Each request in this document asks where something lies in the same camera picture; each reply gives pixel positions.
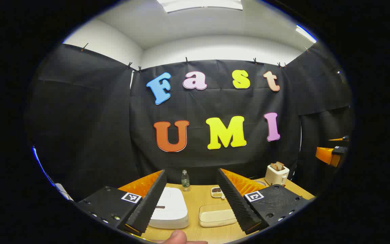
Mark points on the toasted bread slice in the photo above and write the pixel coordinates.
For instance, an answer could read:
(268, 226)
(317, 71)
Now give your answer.
(274, 166)
(280, 165)

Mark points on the white device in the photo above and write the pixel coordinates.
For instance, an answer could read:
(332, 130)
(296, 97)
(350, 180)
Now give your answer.
(63, 191)

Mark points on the white rice cooker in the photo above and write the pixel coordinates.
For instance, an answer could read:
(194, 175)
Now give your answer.
(173, 210)

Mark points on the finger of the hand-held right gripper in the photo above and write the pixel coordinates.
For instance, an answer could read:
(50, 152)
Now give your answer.
(344, 138)
(325, 155)

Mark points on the black backdrop cloth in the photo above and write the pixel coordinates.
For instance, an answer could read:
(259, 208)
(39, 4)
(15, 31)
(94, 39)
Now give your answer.
(113, 118)

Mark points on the white divided grain dish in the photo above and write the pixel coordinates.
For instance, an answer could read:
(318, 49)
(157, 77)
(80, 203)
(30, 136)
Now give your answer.
(217, 194)

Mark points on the white toaster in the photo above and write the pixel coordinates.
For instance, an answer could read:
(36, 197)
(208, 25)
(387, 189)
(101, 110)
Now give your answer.
(276, 177)

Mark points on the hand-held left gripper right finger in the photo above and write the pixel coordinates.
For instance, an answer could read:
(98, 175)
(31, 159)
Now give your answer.
(235, 203)

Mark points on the cream rectangular tray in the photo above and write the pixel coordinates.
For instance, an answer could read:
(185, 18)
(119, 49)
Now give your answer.
(215, 217)

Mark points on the wide ceiling light panel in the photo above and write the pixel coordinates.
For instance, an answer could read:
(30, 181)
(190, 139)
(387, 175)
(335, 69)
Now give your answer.
(200, 4)

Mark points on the clear plastic water bottle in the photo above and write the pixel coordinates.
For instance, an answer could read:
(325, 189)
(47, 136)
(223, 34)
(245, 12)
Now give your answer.
(185, 181)

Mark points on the narrow ceiling light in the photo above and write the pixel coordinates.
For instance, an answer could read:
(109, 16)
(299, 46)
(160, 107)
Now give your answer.
(305, 33)

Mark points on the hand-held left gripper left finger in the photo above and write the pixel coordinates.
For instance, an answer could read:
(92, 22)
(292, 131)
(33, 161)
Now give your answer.
(147, 208)

